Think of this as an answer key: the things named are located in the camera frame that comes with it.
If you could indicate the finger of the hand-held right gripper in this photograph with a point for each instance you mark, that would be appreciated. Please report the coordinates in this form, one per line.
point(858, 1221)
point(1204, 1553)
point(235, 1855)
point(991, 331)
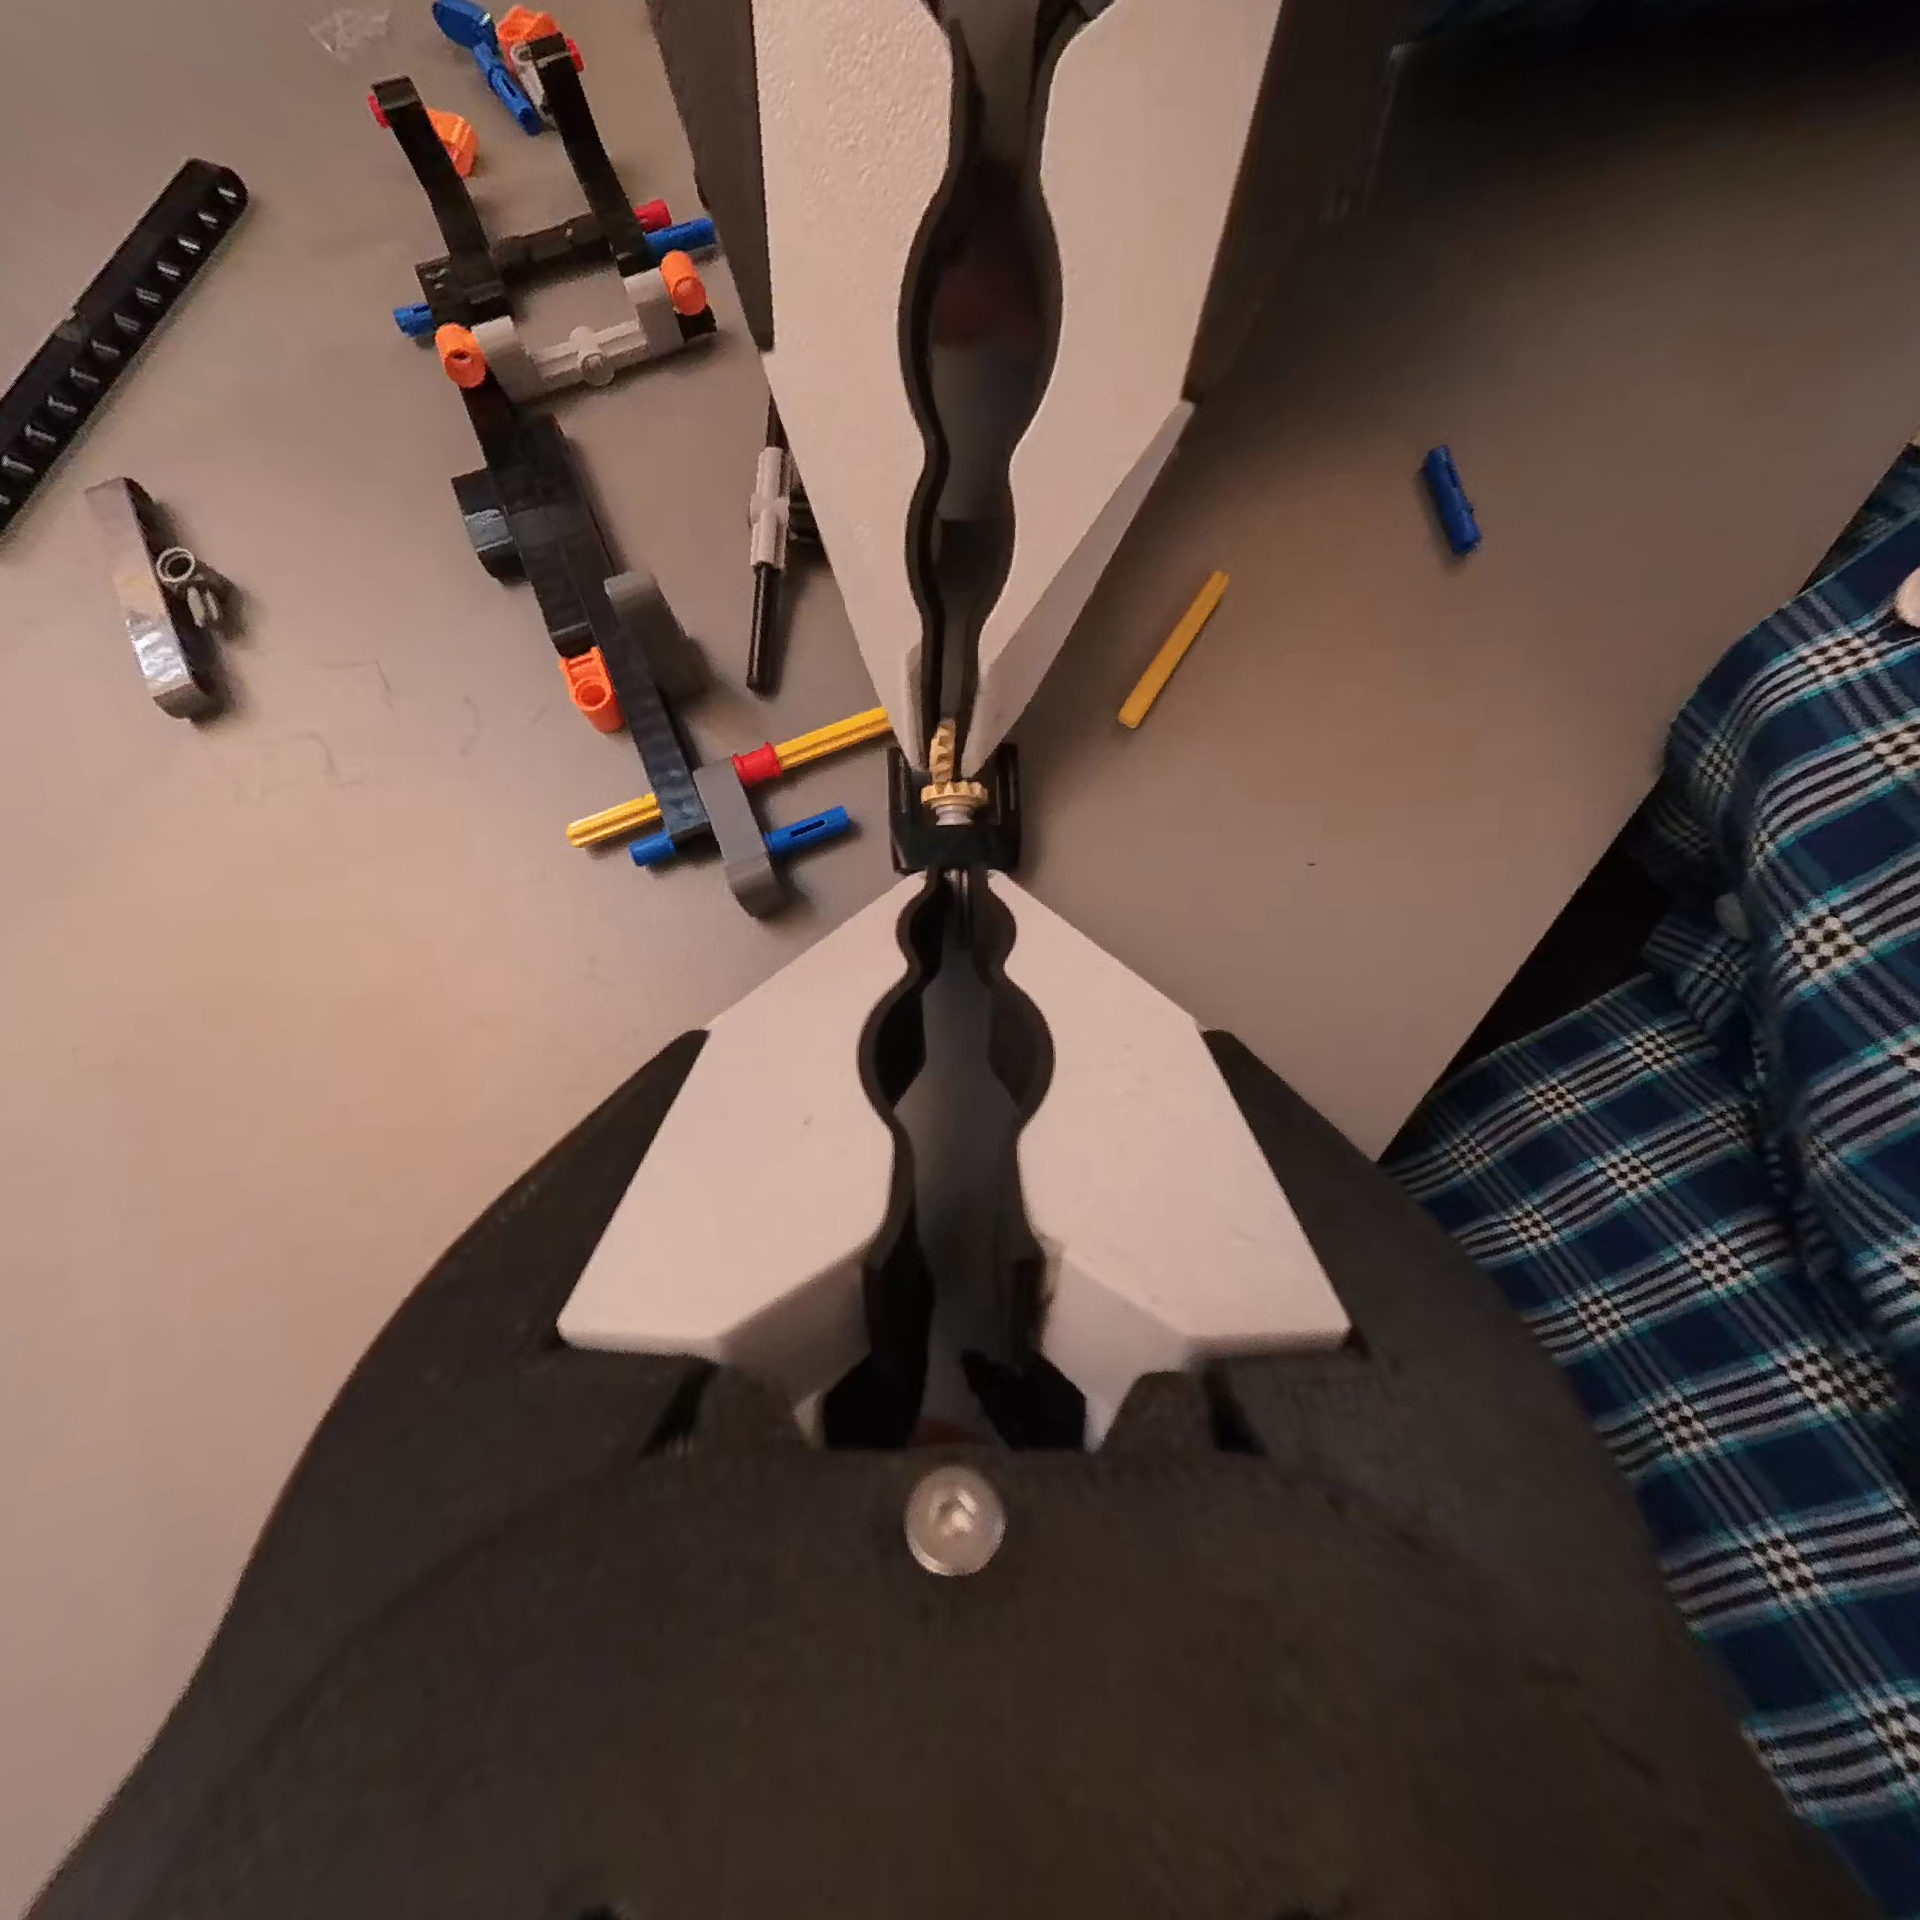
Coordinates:
point(839, 224)
point(1156, 224)

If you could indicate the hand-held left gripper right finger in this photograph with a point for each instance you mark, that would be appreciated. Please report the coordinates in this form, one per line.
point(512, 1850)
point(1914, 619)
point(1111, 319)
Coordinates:
point(1184, 1185)

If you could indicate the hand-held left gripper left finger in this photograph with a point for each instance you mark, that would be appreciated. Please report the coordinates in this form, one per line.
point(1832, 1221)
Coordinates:
point(735, 1185)

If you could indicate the black lego frame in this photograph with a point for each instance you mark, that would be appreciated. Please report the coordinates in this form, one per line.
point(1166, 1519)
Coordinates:
point(907, 821)

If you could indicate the yellow lego axle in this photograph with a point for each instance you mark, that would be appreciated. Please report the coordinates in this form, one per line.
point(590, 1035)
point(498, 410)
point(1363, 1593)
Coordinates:
point(1174, 650)

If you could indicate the tan lego gear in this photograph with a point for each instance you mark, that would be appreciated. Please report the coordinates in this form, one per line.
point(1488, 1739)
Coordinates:
point(944, 768)

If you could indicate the blue lego pin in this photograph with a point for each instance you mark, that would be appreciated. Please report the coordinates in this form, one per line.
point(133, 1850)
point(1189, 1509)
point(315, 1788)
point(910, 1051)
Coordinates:
point(1450, 498)

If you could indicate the black lego technic assembly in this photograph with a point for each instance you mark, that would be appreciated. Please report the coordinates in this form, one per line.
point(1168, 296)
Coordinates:
point(525, 493)

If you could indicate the long black lego beam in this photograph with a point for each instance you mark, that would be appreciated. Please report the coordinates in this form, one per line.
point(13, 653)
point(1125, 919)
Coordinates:
point(120, 331)

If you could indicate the small grey lego connector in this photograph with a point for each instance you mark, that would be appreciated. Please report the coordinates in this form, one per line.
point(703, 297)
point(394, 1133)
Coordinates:
point(188, 579)

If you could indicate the silver lego beam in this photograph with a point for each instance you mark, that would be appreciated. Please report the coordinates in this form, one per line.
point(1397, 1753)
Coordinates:
point(149, 660)

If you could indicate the black axle with grey connector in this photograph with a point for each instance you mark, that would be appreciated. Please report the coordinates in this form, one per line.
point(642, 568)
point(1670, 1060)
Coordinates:
point(765, 629)

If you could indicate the blue plaid shirt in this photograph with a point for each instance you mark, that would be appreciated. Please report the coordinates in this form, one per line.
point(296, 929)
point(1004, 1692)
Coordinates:
point(1695, 1276)

